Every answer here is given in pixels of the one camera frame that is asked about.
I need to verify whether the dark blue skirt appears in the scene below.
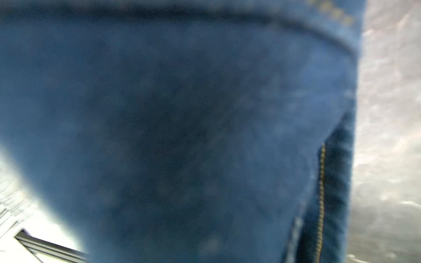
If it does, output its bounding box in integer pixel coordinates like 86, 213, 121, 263
1, 1, 366, 263

